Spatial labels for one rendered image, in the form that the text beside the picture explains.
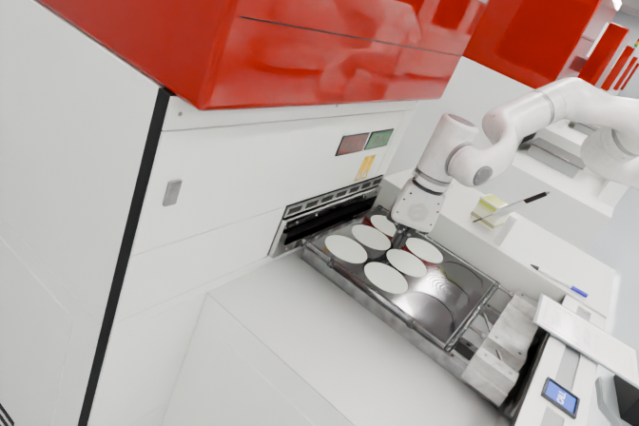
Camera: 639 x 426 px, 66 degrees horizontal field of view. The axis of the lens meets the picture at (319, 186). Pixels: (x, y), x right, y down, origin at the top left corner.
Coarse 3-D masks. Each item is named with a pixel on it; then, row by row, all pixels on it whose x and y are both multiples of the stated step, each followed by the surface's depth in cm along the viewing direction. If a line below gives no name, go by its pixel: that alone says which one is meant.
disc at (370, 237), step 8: (360, 224) 121; (352, 232) 116; (360, 232) 117; (368, 232) 118; (376, 232) 120; (360, 240) 114; (368, 240) 115; (376, 240) 116; (384, 240) 118; (376, 248) 113; (384, 248) 114
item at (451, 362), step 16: (304, 256) 112; (320, 272) 110; (336, 272) 108; (352, 288) 106; (368, 304) 105; (384, 320) 103; (400, 320) 101; (416, 336) 99; (432, 352) 98; (448, 368) 97; (464, 368) 95
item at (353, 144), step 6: (348, 138) 104; (354, 138) 106; (360, 138) 109; (366, 138) 112; (342, 144) 103; (348, 144) 106; (354, 144) 108; (360, 144) 111; (342, 150) 105; (348, 150) 107; (354, 150) 110
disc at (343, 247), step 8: (328, 240) 108; (336, 240) 110; (344, 240) 111; (352, 240) 112; (328, 248) 105; (336, 248) 106; (344, 248) 108; (352, 248) 109; (360, 248) 110; (344, 256) 105; (352, 256) 106; (360, 256) 107
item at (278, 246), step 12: (360, 192) 127; (372, 192) 132; (324, 204) 113; (336, 204) 116; (348, 204) 123; (372, 204) 138; (300, 216) 104; (312, 216) 109; (348, 216) 129; (288, 228) 102; (312, 228) 116; (324, 228) 118; (276, 240) 102; (288, 240) 108; (276, 252) 104
